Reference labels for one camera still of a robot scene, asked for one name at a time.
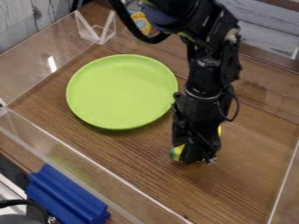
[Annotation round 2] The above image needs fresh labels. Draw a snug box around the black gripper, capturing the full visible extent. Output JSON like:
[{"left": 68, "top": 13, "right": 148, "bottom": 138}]
[{"left": 172, "top": 87, "right": 234, "bottom": 165}]

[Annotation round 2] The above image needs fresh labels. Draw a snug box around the yellow toy banana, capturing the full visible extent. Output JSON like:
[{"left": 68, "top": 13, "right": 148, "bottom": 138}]
[{"left": 167, "top": 124, "right": 224, "bottom": 162}]

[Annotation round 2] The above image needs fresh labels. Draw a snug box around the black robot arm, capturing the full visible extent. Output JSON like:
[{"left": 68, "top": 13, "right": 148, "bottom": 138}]
[{"left": 108, "top": 0, "right": 242, "bottom": 165}]

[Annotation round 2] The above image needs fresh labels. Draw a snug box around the green round plate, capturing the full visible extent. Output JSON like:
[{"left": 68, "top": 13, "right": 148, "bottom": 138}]
[{"left": 65, "top": 54, "right": 177, "bottom": 130}]

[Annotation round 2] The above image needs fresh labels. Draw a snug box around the blue plastic clamp block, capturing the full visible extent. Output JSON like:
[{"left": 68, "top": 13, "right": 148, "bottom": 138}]
[{"left": 25, "top": 164, "right": 111, "bottom": 224}]

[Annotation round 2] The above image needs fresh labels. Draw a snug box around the clear acrylic tray wall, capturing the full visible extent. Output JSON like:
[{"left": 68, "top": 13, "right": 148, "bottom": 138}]
[{"left": 0, "top": 104, "right": 192, "bottom": 224}]

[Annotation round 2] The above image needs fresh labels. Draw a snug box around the clear acrylic corner bracket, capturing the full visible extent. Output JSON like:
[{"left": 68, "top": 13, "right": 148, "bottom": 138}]
[{"left": 75, "top": 10, "right": 117, "bottom": 46}]

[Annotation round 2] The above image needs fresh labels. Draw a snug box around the black cable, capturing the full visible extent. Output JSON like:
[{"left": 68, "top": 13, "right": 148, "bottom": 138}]
[{"left": 0, "top": 199, "right": 44, "bottom": 224}]

